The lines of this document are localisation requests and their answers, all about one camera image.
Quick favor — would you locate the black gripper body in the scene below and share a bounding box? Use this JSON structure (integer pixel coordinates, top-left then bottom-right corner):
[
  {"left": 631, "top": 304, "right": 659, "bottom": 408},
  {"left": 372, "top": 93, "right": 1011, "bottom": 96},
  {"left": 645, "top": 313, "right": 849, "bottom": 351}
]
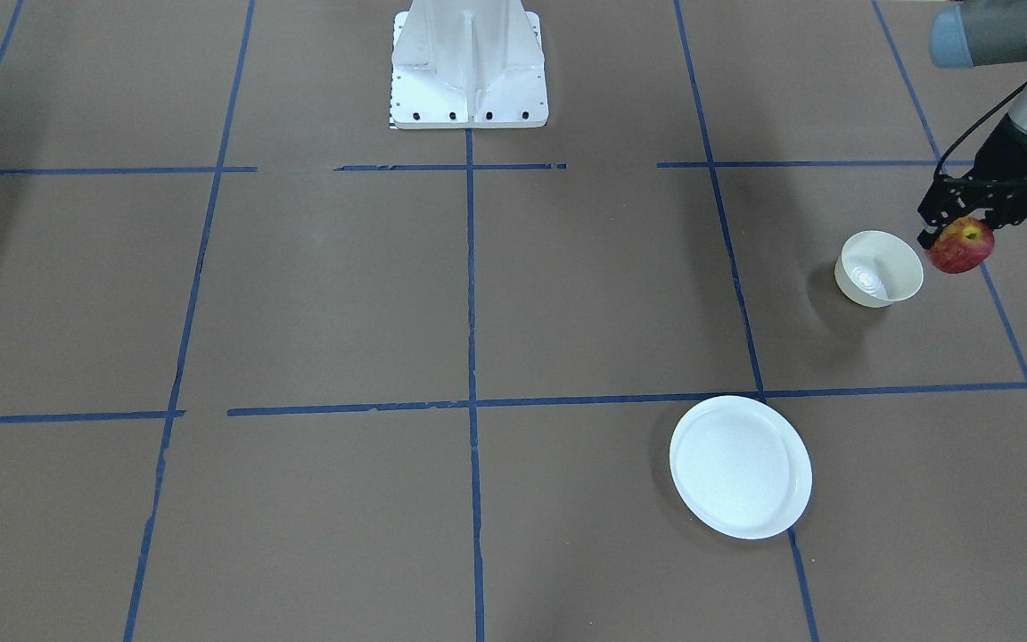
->
[{"left": 917, "top": 116, "right": 1027, "bottom": 230}]

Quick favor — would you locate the red yellow apple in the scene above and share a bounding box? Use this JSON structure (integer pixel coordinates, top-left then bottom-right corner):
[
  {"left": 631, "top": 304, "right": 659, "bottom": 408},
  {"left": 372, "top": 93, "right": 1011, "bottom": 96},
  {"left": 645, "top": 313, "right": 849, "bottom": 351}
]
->
[{"left": 925, "top": 216, "right": 996, "bottom": 274}]

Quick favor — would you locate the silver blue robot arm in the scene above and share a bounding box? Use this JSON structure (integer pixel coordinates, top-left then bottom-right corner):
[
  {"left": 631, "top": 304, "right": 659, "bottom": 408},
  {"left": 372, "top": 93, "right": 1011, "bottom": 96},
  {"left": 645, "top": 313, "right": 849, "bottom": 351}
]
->
[{"left": 918, "top": 1, "right": 1027, "bottom": 251}]

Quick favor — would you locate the white bowl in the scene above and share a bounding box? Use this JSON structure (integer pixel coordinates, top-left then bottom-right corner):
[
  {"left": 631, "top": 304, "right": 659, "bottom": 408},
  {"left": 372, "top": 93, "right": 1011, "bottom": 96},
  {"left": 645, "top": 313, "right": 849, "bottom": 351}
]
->
[{"left": 833, "top": 230, "right": 924, "bottom": 309}]

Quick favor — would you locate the white plate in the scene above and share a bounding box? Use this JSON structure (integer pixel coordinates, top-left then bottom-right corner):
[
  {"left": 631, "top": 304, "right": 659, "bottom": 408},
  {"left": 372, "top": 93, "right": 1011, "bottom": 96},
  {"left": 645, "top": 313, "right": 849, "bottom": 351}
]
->
[{"left": 668, "top": 395, "right": 814, "bottom": 540}]

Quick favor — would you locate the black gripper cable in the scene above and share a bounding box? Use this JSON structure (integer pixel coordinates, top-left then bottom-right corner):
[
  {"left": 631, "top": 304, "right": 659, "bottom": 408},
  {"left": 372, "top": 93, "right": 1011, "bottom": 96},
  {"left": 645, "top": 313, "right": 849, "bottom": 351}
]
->
[{"left": 937, "top": 78, "right": 1027, "bottom": 179}]

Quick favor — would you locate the white camera stand pedestal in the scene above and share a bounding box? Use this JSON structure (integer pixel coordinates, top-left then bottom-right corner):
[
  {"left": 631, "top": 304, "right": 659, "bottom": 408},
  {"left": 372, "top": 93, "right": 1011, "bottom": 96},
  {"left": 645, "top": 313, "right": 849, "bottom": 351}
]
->
[{"left": 389, "top": 1, "right": 550, "bottom": 130}]

